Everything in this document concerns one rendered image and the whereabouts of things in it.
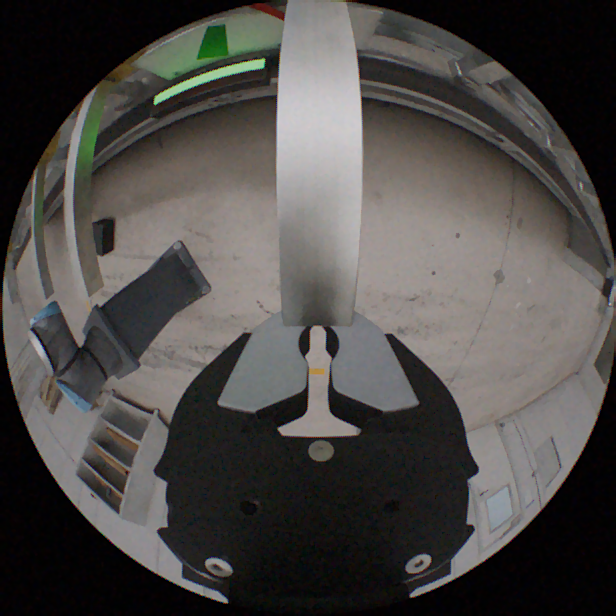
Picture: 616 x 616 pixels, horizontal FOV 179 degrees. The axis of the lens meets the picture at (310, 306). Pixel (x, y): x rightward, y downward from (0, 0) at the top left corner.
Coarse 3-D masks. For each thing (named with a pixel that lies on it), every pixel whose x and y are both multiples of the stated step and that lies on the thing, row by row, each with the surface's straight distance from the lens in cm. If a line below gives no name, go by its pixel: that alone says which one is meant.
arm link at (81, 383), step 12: (72, 360) 73; (84, 360) 77; (60, 372) 75; (72, 372) 73; (84, 372) 75; (96, 372) 77; (60, 384) 76; (72, 384) 74; (84, 384) 75; (96, 384) 78; (72, 396) 74; (84, 396) 75; (96, 396) 81; (84, 408) 77
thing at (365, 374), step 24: (336, 336) 9; (360, 336) 9; (384, 336) 9; (336, 360) 8; (360, 360) 8; (384, 360) 8; (336, 384) 7; (360, 384) 7; (384, 384) 7; (408, 384) 8; (336, 408) 8; (360, 408) 7; (384, 408) 7; (408, 408) 7
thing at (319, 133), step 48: (288, 0) 16; (336, 0) 16; (288, 48) 11; (336, 48) 11; (288, 96) 9; (336, 96) 9; (288, 144) 8; (336, 144) 8; (288, 192) 8; (336, 192) 8; (288, 240) 8; (336, 240) 8; (288, 288) 9; (336, 288) 9
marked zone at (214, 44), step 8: (224, 24) 28; (208, 32) 29; (216, 32) 29; (224, 32) 29; (208, 40) 30; (216, 40) 30; (224, 40) 30; (200, 48) 31; (208, 48) 32; (216, 48) 32; (224, 48) 32; (200, 56) 33; (208, 56) 33; (216, 56) 33
